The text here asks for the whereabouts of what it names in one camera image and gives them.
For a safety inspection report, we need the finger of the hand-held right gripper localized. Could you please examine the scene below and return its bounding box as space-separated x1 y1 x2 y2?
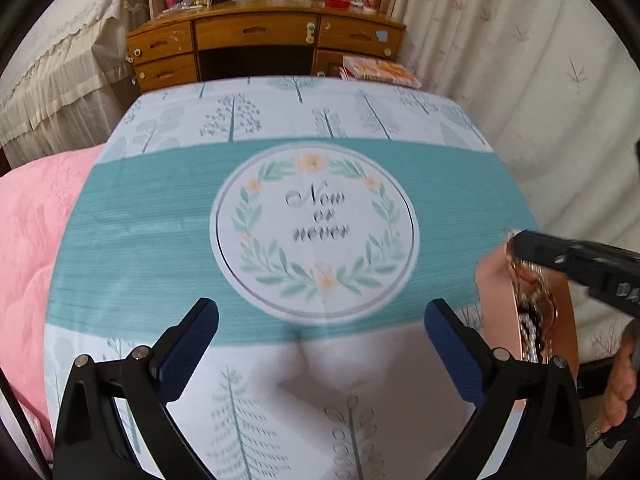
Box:
507 230 601 287

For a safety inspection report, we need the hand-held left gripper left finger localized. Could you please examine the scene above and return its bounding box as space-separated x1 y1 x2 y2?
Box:
54 297 221 480

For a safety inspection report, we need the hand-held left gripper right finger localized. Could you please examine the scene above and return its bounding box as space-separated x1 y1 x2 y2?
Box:
424 298 586 480

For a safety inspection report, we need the gold chain jewelry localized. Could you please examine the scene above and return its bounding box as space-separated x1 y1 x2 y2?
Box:
506 255 557 312

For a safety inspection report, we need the pink jewelry box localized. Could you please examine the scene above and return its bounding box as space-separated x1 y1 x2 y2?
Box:
472 230 581 403

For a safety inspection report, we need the pearl bracelet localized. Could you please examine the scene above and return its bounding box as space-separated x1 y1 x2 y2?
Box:
520 310 549 362

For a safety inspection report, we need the person's right hand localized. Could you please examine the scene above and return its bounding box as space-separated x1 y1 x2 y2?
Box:
597 330 640 434

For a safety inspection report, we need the tree printed bedsheet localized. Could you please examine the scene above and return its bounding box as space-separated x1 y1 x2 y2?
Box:
42 75 617 480

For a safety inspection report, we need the leaf printed curtain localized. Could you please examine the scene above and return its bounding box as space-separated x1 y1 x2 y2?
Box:
389 0 640 283

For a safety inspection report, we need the pink blanket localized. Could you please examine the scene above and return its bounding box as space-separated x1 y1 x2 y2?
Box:
0 145 107 463

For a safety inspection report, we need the orange printed magazine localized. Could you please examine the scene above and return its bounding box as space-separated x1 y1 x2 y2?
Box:
341 56 422 89

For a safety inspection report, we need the cream lace cloth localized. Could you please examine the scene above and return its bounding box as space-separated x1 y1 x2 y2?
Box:
0 0 152 167

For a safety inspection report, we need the wooden desk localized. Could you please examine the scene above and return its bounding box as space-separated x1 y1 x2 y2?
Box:
125 0 407 95

